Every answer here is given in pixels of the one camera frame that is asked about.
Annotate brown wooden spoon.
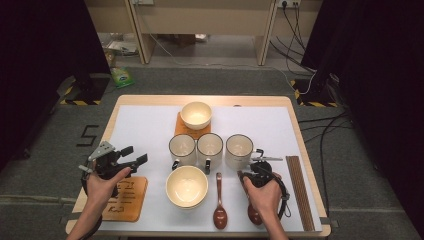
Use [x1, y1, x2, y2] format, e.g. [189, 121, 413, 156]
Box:
[247, 203, 264, 227]
[213, 172, 229, 230]

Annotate thin black floor cable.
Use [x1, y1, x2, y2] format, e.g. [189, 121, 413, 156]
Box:
[297, 111, 355, 214]

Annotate square wooden coaster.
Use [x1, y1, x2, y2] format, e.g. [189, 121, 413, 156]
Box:
[174, 111, 212, 140]
[99, 175, 149, 223]

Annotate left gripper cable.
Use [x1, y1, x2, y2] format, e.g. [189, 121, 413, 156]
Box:
[78, 163, 103, 240]

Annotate black plugged power cable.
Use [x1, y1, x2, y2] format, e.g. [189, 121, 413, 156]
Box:
[282, 3, 307, 51]

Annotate thick black floor cable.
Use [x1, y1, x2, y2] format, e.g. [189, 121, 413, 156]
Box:
[269, 39, 317, 74]

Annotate person's right hand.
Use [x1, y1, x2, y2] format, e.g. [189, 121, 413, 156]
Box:
[242, 172, 285, 220]

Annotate black curtain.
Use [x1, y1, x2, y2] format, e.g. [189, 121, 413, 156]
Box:
[301, 0, 424, 234]
[0, 0, 112, 168]

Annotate wall power socket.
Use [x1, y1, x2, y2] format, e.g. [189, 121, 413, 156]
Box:
[276, 0, 302, 9]

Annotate white ribbed mug black rim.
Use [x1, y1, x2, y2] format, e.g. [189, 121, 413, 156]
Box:
[225, 133, 265, 171]
[168, 133, 198, 168]
[196, 132, 224, 175]

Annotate black stand base hazard tape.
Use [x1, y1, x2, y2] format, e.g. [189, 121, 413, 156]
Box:
[290, 74, 339, 108]
[59, 73, 112, 106]

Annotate person's left hand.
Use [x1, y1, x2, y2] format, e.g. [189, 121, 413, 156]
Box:
[85, 166, 133, 212]

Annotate brown cardboard box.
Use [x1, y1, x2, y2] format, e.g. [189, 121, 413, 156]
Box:
[175, 34, 197, 47]

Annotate green tissue packet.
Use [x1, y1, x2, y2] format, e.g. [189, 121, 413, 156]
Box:
[110, 66, 135, 89]

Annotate beige office desk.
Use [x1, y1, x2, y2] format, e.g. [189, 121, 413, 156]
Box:
[128, 0, 278, 67]
[84, 0, 148, 65]
[266, 0, 323, 38]

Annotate row of brown chopsticks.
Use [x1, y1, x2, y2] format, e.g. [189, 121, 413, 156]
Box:
[285, 155, 316, 232]

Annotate white table mat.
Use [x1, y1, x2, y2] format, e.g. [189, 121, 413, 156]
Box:
[78, 104, 323, 233]

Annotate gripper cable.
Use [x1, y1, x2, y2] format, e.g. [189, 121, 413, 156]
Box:
[263, 164, 293, 219]
[78, 163, 103, 240]

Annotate cream bowl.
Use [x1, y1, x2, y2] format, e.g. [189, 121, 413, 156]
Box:
[168, 199, 207, 211]
[165, 165, 210, 209]
[180, 101, 213, 131]

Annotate clear plastic bags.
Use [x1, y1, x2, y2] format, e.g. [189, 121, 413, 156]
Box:
[106, 32, 140, 57]

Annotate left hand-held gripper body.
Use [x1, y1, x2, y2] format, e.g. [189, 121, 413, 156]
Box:
[87, 140, 133, 181]

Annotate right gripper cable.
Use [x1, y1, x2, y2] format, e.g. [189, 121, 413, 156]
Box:
[263, 164, 293, 219]

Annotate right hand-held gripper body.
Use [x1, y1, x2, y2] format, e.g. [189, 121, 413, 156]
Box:
[242, 156, 284, 188]

